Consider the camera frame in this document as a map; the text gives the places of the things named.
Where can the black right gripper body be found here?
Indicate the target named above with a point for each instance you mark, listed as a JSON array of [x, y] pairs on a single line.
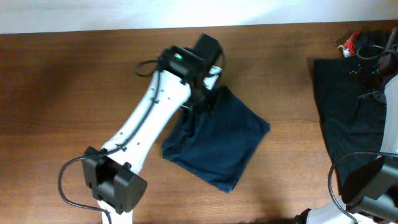
[[375, 91]]

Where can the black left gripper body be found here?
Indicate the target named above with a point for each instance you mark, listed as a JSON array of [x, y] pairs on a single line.
[[202, 101]]

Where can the dark blue shorts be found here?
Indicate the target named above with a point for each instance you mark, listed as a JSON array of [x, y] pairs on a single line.
[[216, 147]]

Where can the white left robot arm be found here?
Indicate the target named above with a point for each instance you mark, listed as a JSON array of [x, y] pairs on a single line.
[[183, 78]]

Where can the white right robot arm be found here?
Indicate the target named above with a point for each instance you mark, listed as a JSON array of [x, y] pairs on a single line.
[[369, 194]]

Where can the red and white cloth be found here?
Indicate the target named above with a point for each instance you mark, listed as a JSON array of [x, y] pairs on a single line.
[[348, 48]]

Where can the black garment on table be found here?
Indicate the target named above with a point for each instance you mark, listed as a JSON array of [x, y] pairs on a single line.
[[349, 124]]

